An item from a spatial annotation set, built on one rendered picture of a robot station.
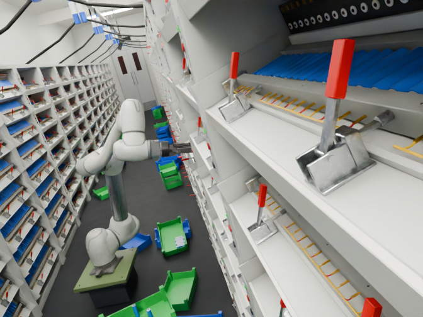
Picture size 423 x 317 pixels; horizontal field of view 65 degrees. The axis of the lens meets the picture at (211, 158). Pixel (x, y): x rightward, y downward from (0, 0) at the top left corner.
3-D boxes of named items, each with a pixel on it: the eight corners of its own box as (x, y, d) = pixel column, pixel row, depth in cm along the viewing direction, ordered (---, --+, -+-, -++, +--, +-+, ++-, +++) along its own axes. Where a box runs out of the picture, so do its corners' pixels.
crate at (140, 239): (114, 248, 296) (111, 240, 293) (133, 235, 309) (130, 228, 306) (134, 256, 275) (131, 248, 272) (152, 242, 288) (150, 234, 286)
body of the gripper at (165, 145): (160, 143, 150) (180, 142, 152) (159, 139, 158) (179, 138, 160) (161, 159, 152) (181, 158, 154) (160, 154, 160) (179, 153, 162)
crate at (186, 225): (157, 248, 278) (155, 239, 275) (157, 236, 297) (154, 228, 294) (192, 237, 281) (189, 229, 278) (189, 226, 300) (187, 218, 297)
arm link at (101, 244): (87, 263, 227) (76, 235, 219) (110, 247, 239) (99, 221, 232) (100, 269, 216) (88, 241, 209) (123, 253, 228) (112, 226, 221)
